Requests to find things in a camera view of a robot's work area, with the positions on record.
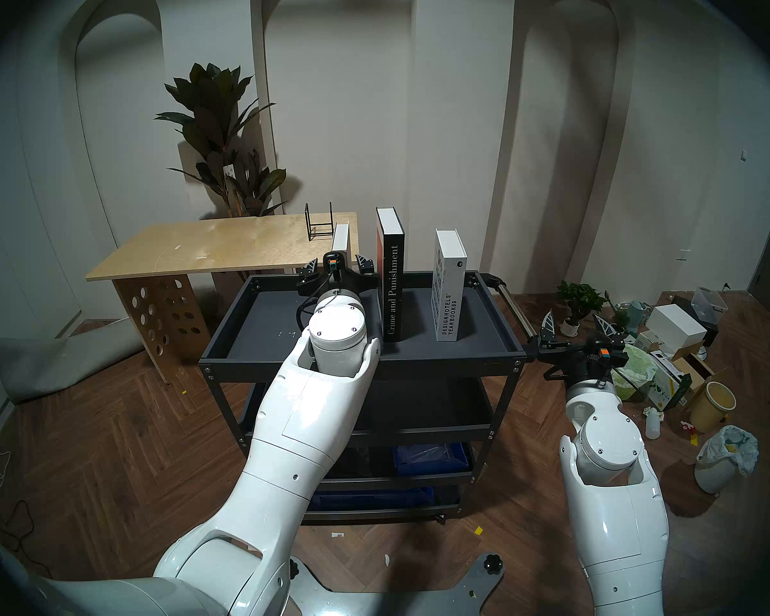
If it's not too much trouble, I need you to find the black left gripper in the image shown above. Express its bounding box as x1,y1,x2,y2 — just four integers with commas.
295,254,380,297

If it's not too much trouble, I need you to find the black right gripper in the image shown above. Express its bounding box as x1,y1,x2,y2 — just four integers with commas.
526,310,630,382

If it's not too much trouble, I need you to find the beige Welcome book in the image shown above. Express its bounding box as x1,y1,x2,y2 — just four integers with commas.
331,222,352,269

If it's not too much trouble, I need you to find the black Crime and Punishment book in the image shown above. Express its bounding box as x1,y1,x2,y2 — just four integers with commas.
375,207,406,343

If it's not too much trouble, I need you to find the white Design Hotels yearbook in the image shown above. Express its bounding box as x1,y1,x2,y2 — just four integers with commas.
431,229,468,343

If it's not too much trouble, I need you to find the small plant in white pot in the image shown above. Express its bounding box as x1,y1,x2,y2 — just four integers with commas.
556,280,607,338

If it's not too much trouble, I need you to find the green-lined trash bin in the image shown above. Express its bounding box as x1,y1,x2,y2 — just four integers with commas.
610,345,656,402

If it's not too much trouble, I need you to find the white cardboard box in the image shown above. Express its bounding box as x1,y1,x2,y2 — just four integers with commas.
646,304,707,355

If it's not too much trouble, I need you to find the green and white carton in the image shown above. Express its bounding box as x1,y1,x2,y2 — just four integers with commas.
648,352,692,411

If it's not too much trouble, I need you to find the black box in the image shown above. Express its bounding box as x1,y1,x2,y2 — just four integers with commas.
672,294,719,347

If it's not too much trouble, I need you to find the dark grey utility cart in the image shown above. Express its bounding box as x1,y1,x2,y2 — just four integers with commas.
199,269,543,526

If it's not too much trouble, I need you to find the brown cardboard box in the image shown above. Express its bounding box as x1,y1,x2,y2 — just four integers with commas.
671,352,713,391

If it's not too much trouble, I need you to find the light wooden table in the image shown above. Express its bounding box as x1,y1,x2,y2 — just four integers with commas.
85,212,360,384

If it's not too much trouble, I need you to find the clear plastic container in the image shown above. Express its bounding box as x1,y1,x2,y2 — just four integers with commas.
691,287,729,325

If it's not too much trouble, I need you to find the beige bucket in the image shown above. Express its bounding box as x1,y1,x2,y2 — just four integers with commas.
689,381,737,434

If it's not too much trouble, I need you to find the large leafy potted plant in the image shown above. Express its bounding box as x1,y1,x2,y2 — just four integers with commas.
154,63,288,218

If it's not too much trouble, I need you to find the white bin with bag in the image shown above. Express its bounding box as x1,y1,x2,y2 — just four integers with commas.
694,425,759,495

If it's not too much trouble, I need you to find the blue plastic bin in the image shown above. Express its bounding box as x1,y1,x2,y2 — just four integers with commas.
393,443,470,477
308,486,436,511

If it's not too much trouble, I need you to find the grey rolled floor mat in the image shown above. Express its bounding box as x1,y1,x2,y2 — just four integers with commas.
0,318,148,405

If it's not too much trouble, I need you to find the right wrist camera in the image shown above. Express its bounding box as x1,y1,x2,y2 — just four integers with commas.
587,334,618,368

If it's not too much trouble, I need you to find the black wire rack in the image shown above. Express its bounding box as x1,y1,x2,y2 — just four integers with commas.
304,202,335,242

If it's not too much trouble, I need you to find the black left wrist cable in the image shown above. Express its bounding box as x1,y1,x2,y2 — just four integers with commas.
295,291,325,333

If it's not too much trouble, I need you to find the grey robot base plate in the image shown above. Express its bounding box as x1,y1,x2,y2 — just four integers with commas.
289,552,506,616

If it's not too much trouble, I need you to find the black floor cable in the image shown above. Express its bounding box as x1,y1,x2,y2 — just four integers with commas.
0,499,36,554

